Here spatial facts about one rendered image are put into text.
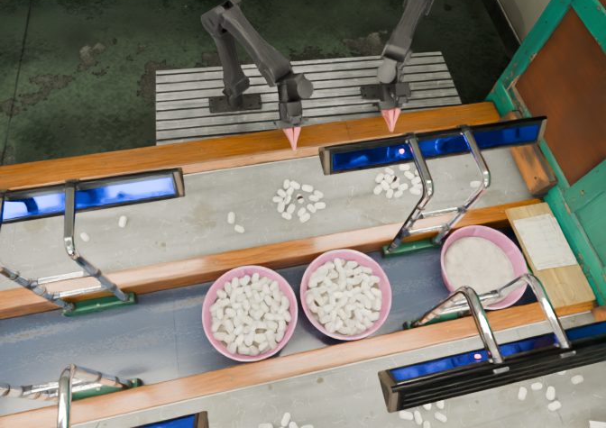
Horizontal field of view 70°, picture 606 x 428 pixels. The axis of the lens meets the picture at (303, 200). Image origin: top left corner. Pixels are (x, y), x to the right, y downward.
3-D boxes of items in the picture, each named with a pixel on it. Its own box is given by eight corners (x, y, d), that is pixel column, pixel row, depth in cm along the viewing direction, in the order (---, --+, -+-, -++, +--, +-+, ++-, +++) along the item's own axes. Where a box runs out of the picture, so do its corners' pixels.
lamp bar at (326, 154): (316, 150, 115) (319, 134, 109) (527, 121, 125) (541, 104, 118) (323, 177, 112) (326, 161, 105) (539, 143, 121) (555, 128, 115)
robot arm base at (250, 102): (261, 95, 160) (260, 80, 163) (206, 99, 157) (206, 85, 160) (262, 109, 167) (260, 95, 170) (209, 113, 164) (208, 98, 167)
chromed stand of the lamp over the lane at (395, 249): (366, 207, 150) (400, 130, 110) (420, 198, 153) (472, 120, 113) (382, 259, 141) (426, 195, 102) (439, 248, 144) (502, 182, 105)
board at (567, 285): (504, 210, 142) (506, 208, 141) (545, 203, 145) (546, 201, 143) (549, 309, 128) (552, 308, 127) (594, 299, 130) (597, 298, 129)
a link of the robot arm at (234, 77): (251, 91, 158) (231, 6, 132) (237, 101, 156) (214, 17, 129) (240, 84, 161) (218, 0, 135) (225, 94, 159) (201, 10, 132)
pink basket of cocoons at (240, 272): (201, 283, 134) (197, 274, 125) (286, 268, 138) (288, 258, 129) (212, 374, 122) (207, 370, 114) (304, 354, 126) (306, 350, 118)
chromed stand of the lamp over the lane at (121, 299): (68, 257, 135) (-15, 187, 95) (135, 246, 138) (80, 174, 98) (67, 317, 127) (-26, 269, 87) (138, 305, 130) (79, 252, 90)
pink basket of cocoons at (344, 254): (281, 286, 135) (282, 277, 127) (351, 244, 143) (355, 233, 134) (330, 363, 126) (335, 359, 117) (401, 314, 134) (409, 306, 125)
